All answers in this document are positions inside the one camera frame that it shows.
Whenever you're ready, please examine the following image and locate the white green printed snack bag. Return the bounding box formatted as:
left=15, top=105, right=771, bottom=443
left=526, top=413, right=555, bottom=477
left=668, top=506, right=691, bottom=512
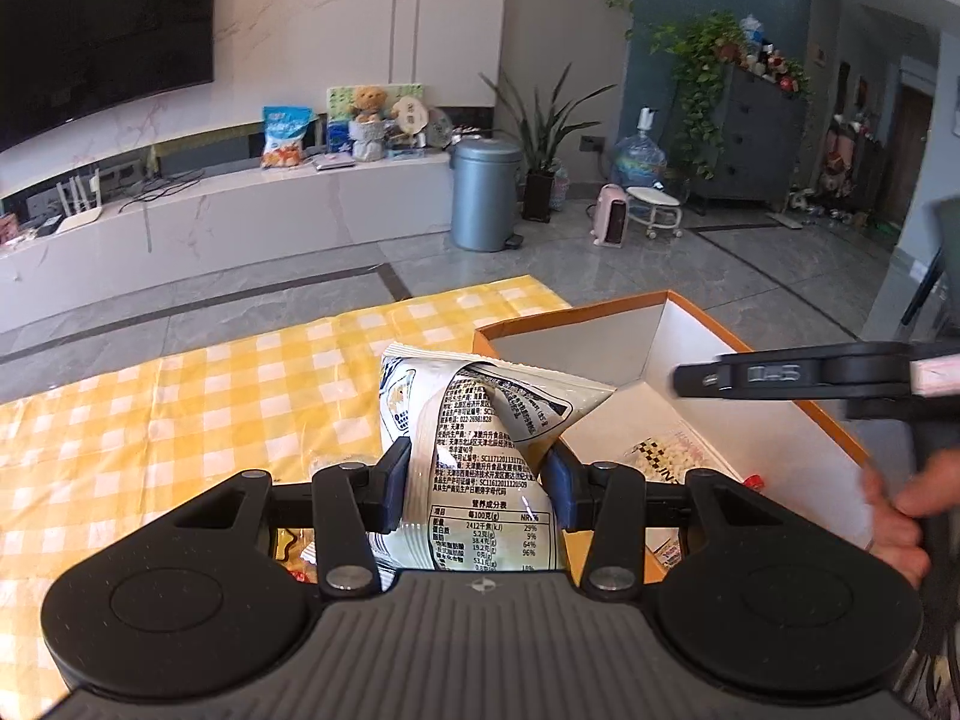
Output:
left=370, top=343, right=613, bottom=585

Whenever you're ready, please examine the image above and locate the yellow waffle cookie bag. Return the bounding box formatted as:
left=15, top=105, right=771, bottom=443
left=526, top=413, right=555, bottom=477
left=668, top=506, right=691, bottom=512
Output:
left=272, top=527, right=317, bottom=583

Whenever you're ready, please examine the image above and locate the red date snack pack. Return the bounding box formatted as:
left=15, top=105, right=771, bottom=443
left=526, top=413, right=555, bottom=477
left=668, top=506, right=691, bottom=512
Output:
left=743, top=475, right=766, bottom=493

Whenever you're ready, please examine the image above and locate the white puffed snack bag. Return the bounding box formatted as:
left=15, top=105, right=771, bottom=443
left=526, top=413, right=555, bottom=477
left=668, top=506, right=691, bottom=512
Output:
left=620, top=431, right=722, bottom=484

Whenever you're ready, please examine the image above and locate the clear bag of round candies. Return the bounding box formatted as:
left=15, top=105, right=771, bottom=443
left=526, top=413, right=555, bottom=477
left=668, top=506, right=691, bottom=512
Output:
left=308, top=454, right=377, bottom=478

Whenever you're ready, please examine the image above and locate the person's right hand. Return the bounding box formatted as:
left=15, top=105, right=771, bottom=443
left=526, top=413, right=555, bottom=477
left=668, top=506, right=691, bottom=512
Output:
left=861, top=449, right=960, bottom=589

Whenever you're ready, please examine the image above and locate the orange cardboard box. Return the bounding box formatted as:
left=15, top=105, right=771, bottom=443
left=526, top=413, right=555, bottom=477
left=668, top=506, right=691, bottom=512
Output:
left=473, top=291, right=871, bottom=548

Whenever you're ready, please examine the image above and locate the grey patterned clothing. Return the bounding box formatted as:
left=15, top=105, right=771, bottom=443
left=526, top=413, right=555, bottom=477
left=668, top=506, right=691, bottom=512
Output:
left=895, top=635, right=958, bottom=720

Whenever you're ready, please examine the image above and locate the yellow checkered tablecloth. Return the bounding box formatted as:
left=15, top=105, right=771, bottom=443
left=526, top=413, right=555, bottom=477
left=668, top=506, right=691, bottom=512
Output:
left=2, top=277, right=566, bottom=718

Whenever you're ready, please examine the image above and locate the dark grey cabinet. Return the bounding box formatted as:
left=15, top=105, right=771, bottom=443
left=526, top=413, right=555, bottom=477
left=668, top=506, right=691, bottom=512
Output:
left=693, top=68, right=807, bottom=206

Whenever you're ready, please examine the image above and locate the white round stool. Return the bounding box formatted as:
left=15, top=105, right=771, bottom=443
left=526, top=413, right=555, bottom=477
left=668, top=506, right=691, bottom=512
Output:
left=626, top=187, right=683, bottom=239

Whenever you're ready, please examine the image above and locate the pink space heater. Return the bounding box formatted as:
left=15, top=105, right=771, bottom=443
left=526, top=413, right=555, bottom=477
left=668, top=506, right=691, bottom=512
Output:
left=590, top=184, right=630, bottom=247

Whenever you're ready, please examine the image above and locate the blue water jug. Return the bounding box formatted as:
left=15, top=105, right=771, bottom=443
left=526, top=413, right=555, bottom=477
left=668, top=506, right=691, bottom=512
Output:
left=612, top=107, right=667, bottom=188

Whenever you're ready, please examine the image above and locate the trailing green ivy plant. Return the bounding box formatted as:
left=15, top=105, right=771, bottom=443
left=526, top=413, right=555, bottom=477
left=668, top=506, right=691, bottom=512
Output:
left=651, top=10, right=745, bottom=179

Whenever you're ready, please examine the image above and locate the white marble tv console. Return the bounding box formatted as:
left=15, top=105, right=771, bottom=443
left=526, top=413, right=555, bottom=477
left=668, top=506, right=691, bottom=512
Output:
left=2, top=153, right=454, bottom=332

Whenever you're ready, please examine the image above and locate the tall leafy potted plant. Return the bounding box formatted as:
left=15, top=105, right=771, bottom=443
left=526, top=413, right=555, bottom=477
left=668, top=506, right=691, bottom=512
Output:
left=480, top=64, right=615, bottom=223

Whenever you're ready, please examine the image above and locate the blue grey trash bin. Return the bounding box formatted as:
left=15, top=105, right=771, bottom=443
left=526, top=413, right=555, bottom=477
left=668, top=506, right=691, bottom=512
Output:
left=451, top=138, right=523, bottom=252

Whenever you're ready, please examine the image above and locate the white wifi router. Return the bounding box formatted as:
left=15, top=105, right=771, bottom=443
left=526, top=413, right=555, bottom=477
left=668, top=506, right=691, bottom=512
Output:
left=57, top=171, right=103, bottom=232

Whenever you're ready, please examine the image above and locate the blue white snack bag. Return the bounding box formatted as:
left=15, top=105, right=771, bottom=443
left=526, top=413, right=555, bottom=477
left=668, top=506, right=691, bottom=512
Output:
left=260, top=106, right=313, bottom=169

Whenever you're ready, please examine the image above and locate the brown teddy bear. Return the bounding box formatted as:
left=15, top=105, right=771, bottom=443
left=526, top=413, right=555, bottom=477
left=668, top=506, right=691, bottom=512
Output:
left=348, top=85, right=391, bottom=163

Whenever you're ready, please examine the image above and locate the round paper fan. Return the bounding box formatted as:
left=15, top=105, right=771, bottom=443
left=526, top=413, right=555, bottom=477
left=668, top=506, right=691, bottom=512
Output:
left=389, top=96, right=430, bottom=148

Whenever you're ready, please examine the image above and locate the green picture board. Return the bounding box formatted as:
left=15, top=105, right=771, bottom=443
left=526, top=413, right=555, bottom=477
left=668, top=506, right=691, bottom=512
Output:
left=327, top=83, right=425, bottom=121

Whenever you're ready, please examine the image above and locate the black wall television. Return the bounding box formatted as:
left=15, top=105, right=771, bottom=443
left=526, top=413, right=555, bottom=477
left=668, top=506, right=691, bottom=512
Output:
left=2, top=0, right=215, bottom=149

